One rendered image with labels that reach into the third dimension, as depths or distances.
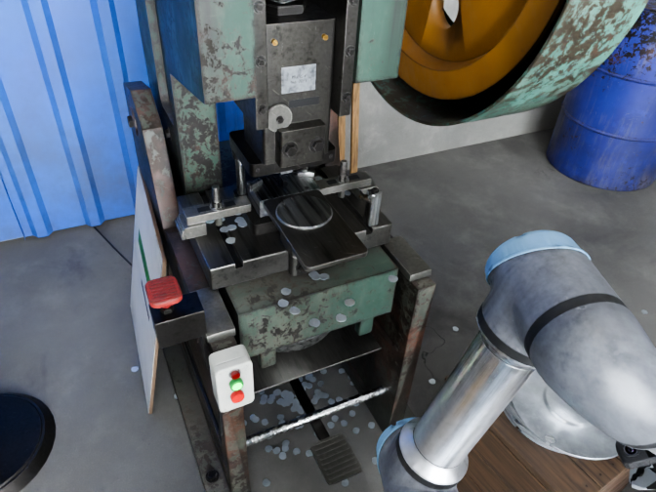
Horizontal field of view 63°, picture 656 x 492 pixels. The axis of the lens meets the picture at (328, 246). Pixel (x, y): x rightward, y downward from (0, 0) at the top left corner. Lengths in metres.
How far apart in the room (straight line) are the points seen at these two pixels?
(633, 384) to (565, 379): 0.06
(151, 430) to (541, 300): 1.37
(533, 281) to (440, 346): 1.37
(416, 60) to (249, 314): 0.69
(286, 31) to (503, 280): 0.60
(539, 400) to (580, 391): 0.82
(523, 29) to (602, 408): 0.66
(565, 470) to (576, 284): 0.81
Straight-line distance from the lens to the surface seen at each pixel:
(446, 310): 2.12
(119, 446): 1.77
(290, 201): 1.20
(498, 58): 1.09
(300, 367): 1.46
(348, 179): 1.34
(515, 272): 0.66
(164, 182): 1.44
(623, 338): 0.60
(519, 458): 1.38
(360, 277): 1.22
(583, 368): 0.60
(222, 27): 0.94
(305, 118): 1.11
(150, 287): 1.05
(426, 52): 1.33
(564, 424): 1.41
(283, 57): 1.04
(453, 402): 0.79
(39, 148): 2.37
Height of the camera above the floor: 1.46
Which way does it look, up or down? 39 degrees down
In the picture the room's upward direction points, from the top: 4 degrees clockwise
